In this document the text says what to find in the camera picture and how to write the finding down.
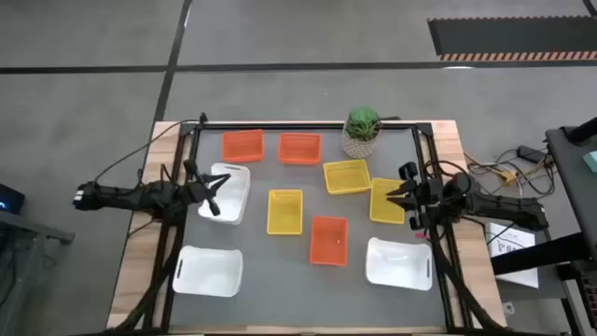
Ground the black power adapter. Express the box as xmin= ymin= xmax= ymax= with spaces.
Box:
xmin=516 ymin=145 xmax=548 ymax=164

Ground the printed white paper sheet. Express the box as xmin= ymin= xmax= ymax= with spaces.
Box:
xmin=484 ymin=221 xmax=540 ymax=289

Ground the black hazard-striped floor mat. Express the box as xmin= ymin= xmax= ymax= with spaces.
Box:
xmin=427 ymin=16 xmax=597 ymax=63

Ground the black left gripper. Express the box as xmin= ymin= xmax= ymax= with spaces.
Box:
xmin=175 ymin=160 xmax=232 ymax=218

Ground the black device with blue light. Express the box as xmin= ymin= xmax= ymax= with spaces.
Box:
xmin=0 ymin=183 xmax=26 ymax=217

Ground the green plant in patterned pot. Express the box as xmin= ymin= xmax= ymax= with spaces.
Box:
xmin=340 ymin=105 xmax=382 ymax=160

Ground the yellow slotted plastic basket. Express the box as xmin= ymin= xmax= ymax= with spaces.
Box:
xmin=266 ymin=189 xmax=304 ymax=236
xmin=368 ymin=176 xmax=407 ymax=226
xmin=322 ymin=159 xmax=373 ymax=196

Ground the white plastic storage bin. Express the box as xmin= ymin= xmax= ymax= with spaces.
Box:
xmin=365 ymin=236 xmax=434 ymax=292
xmin=197 ymin=161 xmax=252 ymax=226
xmin=172 ymin=245 xmax=244 ymax=299

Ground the black aluminium table frame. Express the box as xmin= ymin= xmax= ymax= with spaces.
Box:
xmin=139 ymin=119 xmax=509 ymax=336

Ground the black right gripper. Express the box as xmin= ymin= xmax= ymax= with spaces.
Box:
xmin=385 ymin=161 xmax=447 ymax=231

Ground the black cable bundle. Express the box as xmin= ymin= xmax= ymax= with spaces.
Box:
xmin=109 ymin=217 xmax=187 ymax=336
xmin=428 ymin=228 xmax=519 ymax=336

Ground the black floor cable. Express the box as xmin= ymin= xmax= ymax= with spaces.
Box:
xmin=512 ymin=156 xmax=559 ymax=197

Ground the black side desk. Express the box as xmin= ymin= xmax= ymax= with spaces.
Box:
xmin=544 ymin=116 xmax=597 ymax=262

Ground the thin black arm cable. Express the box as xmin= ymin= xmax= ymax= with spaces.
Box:
xmin=92 ymin=111 xmax=210 ymax=188

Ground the orange slotted plastic basket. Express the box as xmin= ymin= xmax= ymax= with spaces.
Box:
xmin=309 ymin=215 xmax=350 ymax=268
xmin=277 ymin=132 xmax=323 ymax=166
xmin=221 ymin=129 xmax=266 ymax=164

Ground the grey metal stand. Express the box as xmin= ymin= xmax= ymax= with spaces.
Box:
xmin=0 ymin=209 xmax=76 ymax=336

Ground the black desk base beam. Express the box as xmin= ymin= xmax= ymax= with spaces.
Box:
xmin=489 ymin=231 xmax=597 ymax=276

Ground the grey table mat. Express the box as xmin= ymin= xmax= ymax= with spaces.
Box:
xmin=168 ymin=128 xmax=451 ymax=329

